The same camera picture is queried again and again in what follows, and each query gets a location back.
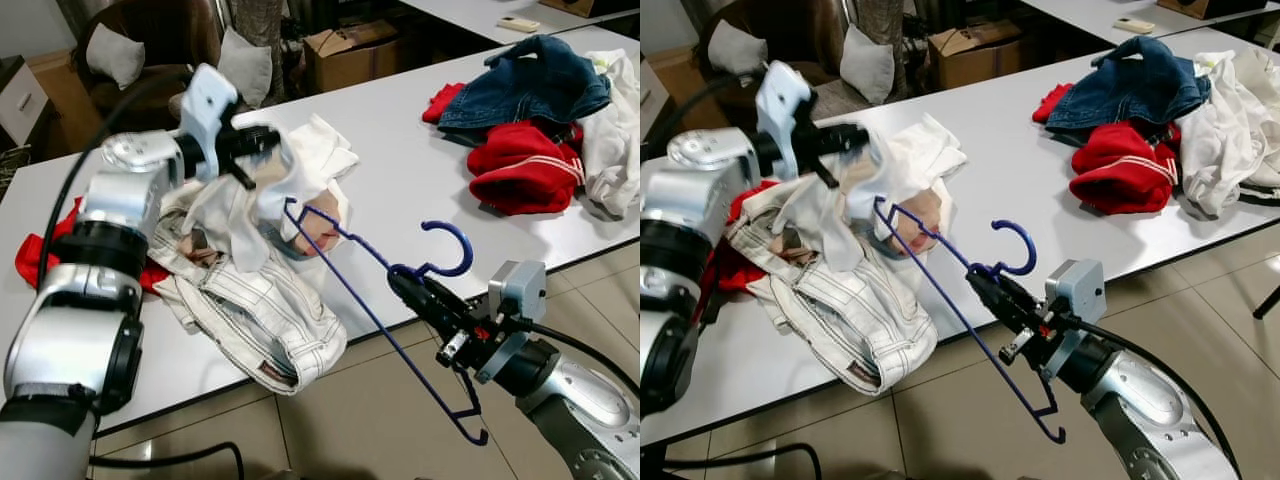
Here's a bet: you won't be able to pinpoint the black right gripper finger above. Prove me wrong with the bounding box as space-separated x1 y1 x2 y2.
388 265 463 321
400 295 451 339
965 265 1036 321
978 298 1023 339

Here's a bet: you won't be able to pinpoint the white shirt with pink print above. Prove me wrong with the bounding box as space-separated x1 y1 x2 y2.
770 113 969 291
185 113 361 293

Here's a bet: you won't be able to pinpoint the purple wire hanger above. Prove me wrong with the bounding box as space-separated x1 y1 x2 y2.
873 197 1068 444
283 197 491 447

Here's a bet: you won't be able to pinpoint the grey pillow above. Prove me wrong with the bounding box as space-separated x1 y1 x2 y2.
707 20 769 79
838 25 896 106
85 22 147 91
217 27 275 109

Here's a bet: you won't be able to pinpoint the white table with black legs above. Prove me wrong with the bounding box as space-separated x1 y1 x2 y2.
0 25 641 433
640 25 1280 446

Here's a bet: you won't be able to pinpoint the brown armchair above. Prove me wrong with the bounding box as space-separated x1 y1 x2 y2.
75 0 229 133
695 0 851 101

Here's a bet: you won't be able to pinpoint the open cardboard box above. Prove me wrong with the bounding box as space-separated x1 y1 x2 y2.
927 20 1023 91
303 20 403 95

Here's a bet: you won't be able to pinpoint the plain red garment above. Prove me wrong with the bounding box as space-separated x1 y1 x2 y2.
14 197 173 298
700 180 781 301

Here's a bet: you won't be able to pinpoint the red garment with white stripes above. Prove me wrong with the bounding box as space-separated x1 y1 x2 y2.
466 120 587 217
1068 120 1181 216

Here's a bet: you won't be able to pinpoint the white stitched jeans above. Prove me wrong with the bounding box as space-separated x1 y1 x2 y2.
725 180 926 393
148 185 349 397

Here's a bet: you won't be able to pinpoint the white drawer unit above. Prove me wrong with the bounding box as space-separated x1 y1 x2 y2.
0 55 51 151
640 60 673 136

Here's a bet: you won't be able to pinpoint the small red garment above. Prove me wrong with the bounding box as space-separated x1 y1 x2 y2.
1032 83 1074 124
421 82 467 126

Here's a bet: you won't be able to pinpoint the crumpled white garment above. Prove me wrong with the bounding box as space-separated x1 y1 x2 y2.
578 48 641 223
1175 48 1280 221

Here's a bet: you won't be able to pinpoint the blue denim jacket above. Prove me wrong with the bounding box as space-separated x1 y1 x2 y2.
1045 35 1213 148
437 35 613 148

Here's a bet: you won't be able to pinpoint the flat brown box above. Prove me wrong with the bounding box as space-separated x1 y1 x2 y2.
1157 0 1266 21
538 0 637 19

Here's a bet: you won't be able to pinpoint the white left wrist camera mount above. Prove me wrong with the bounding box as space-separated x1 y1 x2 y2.
180 64 241 183
755 60 813 181

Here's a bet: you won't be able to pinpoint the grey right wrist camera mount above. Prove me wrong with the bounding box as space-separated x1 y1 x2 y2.
475 260 548 386
1043 258 1106 376

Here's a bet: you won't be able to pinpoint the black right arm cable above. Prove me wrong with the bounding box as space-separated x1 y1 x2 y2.
512 318 641 399
1070 315 1246 480

